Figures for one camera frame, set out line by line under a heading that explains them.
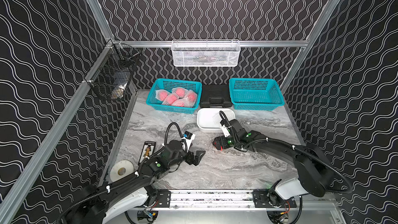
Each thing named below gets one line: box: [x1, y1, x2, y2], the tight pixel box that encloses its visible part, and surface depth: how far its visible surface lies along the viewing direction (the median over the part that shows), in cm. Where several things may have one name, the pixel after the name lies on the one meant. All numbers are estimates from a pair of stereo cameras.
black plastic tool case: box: [199, 84, 233, 108], surface depth 110 cm
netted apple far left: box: [155, 89, 170, 102], surface depth 112 cm
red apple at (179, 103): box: [172, 100, 186, 108], surface depth 105 cm
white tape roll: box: [109, 159, 135, 183], surface depth 85 cm
